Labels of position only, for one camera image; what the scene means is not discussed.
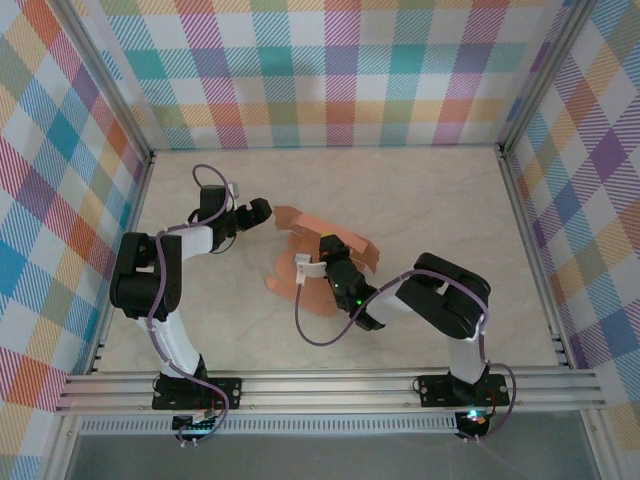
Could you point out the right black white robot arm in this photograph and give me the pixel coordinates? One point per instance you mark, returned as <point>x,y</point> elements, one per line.
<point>450,300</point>

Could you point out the aluminium frame post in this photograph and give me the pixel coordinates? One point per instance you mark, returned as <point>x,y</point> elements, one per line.
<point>545,75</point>
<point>105,75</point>

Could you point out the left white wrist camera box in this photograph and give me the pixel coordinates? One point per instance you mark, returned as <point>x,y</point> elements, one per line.
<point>234,190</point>

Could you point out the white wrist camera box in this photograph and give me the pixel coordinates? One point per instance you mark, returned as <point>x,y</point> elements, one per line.
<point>234,190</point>
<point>310,269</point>

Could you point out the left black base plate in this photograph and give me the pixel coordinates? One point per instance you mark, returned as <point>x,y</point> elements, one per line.
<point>231,392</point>

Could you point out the grey metal panel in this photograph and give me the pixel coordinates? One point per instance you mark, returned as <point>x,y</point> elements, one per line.
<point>325,457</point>

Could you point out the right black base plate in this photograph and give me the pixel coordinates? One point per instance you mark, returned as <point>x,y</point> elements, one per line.
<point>432,392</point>

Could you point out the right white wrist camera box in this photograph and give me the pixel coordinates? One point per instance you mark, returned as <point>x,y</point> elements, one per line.
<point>310,269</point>

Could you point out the orange paper box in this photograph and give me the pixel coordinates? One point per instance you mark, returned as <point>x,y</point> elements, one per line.
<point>287,219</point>

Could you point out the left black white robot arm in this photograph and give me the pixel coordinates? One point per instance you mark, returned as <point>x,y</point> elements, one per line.
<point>140,280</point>

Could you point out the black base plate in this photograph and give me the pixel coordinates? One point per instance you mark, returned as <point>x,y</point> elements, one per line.
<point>432,392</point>
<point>231,392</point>

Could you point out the long aluminium mounting rail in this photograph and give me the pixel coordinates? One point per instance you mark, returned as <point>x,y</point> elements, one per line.
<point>325,390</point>

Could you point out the aluminium table side rail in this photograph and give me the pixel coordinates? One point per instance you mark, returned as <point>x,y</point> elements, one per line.
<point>141,192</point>
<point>515,200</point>

